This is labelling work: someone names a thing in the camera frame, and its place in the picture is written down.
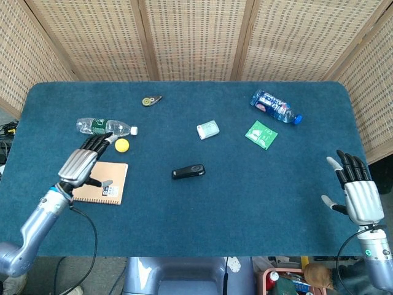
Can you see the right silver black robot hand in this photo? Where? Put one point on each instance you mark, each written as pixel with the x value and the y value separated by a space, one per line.
pixel 363 202

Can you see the white sneaker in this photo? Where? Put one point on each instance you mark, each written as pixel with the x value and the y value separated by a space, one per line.
pixel 73 290

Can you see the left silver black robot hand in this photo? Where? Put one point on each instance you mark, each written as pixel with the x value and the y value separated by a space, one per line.
pixel 76 167

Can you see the green foil packet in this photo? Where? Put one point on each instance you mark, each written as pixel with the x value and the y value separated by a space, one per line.
pixel 261 134

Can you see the person with brown hair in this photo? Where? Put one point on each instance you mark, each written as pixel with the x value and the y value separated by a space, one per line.
pixel 317 275

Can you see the blue-grey robot torso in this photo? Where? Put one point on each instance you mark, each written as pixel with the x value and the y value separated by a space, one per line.
pixel 184 276

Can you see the white perforated plate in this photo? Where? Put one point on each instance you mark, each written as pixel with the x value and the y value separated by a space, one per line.
pixel 234 265

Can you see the blue water bottle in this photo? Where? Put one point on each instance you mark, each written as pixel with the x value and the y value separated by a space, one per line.
pixel 273 105

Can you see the blue felt table cover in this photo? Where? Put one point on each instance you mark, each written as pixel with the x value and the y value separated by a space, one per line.
pixel 215 221

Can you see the small white mint box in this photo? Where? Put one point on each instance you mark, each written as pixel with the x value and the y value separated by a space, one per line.
pixel 208 130

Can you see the yellow ball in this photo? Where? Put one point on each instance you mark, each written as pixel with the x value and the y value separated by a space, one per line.
pixel 122 145

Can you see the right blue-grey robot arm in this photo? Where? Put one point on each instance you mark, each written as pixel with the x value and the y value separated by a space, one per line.
pixel 379 258

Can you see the woven bamboo screen panel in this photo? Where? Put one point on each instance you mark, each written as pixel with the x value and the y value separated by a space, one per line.
pixel 98 40
pixel 196 40
pixel 301 40
pixel 21 55
pixel 374 86

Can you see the pink plastic basket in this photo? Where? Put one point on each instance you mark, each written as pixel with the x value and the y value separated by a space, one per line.
pixel 261 276

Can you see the green book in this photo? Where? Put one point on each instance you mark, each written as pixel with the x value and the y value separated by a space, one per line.
pixel 285 287

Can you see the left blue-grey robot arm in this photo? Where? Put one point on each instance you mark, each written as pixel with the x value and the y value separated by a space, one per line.
pixel 37 227

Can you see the red bottle in basket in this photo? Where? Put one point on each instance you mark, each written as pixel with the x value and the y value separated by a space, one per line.
pixel 271 281

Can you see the clear bottle green label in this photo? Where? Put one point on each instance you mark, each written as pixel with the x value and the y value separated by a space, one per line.
pixel 98 126

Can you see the black stapler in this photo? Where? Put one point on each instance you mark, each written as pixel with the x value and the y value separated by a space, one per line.
pixel 188 171

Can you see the yellow spiral notebook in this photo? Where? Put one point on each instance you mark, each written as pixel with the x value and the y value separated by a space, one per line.
pixel 113 175

